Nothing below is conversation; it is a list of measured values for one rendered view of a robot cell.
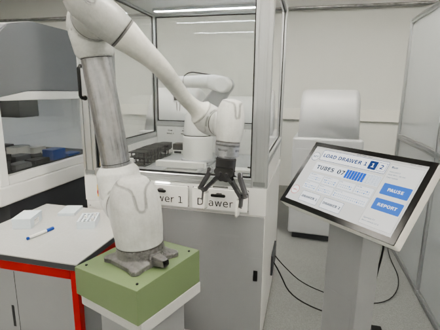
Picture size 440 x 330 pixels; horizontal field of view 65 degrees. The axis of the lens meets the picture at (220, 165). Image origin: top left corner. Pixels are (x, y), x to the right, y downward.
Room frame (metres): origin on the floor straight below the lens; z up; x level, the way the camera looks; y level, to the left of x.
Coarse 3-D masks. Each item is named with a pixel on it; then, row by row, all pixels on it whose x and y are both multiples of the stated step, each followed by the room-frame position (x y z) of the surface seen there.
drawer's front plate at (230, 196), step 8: (192, 192) 1.70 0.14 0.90; (200, 192) 1.69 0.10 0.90; (216, 192) 1.67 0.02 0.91; (224, 192) 1.66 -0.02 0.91; (232, 192) 1.65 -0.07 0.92; (192, 200) 1.70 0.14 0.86; (200, 200) 1.69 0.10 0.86; (208, 200) 1.68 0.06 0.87; (216, 200) 1.67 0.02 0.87; (224, 200) 1.66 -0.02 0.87; (232, 200) 1.65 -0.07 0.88; (200, 208) 1.69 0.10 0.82; (208, 208) 1.68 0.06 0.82; (216, 208) 1.67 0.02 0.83; (224, 208) 1.66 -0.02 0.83; (232, 208) 1.65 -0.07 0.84
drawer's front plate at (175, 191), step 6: (156, 186) 1.75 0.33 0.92; (162, 186) 1.74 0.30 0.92; (168, 186) 1.73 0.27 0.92; (174, 186) 1.73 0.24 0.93; (180, 186) 1.72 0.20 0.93; (186, 186) 1.72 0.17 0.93; (162, 192) 1.74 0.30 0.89; (168, 192) 1.73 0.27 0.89; (174, 192) 1.73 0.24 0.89; (180, 192) 1.72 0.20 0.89; (186, 192) 1.71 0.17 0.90; (174, 198) 1.73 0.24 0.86; (186, 198) 1.71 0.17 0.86; (162, 204) 1.74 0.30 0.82; (168, 204) 1.73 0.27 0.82; (174, 204) 1.73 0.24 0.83; (180, 204) 1.72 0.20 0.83; (186, 204) 1.71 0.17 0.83
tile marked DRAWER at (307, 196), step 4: (304, 192) 1.35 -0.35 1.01; (308, 192) 1.33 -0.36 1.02; (312, 192) 1.32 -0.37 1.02; (300, 196) 1.35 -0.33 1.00; (304, 196) 1.33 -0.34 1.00; (308, 196) 1.32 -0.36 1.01; (312, 196) 1.31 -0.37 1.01; (316, 196) 1.29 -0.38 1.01; (320, 196) 1.28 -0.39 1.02; (304, 200) 1.32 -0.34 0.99; (308, 200) 1.30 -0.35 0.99; (312, 200) 1.29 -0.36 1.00; (316, 200) 1.28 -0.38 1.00; (312, 204) 1.28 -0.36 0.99
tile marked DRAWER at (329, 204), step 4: (324, 196) 1.27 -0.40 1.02; (324, 200) 1.26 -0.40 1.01; (328, 200) 1.24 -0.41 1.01; (332, 200) 1.23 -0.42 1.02; (336, 200) 1.22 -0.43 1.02; (320, 204) 1.25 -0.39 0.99; (324, 204) 1.24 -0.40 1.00; (328, 204) 1.23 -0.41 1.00; (332, 204) 1.22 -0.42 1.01; (336, 204) 1.21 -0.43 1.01; (340, 204) 1.20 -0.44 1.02; (324, 208) 1.23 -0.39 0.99; (328, 208) 1.22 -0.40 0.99; (332, 208) 1.21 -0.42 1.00; (336, 208) 1.20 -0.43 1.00; (340, 208) 1.18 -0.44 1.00; (336, 212) 1.18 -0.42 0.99
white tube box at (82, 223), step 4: (96, 212) 1.67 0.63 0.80; (80, 216) 1.61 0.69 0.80; (88, 216) 1.62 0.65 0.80; (92, 216) 1.62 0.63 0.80; (96, 216) 1.62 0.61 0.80; (80, 220) 1.57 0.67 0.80; (84, 220) 1.57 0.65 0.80; (88, 220) 1.57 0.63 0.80; (96, 220) 1.59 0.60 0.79; (80, 224) 1.54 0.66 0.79; (84, 224) 1.54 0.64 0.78; (88, 224) 1.55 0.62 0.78; (92, 224) 1.55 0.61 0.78; (96, 224) 1.59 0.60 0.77; (80, 228) 1.54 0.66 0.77; (84, 228) 1.54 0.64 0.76; (88, 228) 1.55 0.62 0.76; (92, 228) 1.55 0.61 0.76
